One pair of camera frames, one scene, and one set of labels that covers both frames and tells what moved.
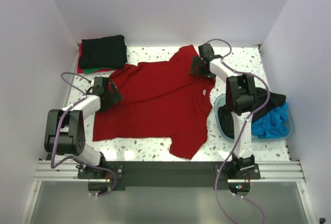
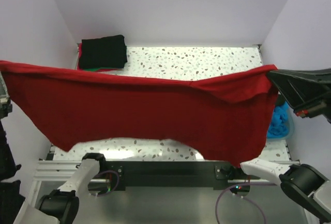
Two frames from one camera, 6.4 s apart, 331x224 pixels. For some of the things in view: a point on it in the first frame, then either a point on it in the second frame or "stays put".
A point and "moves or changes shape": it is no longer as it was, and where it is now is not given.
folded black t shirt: (108, 52) stays put
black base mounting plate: (167, 176) stays put
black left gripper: (115, 96) → (5, 103)
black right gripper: (196, 61) → (304, 90)
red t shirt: (160, 99) moves or changes shape
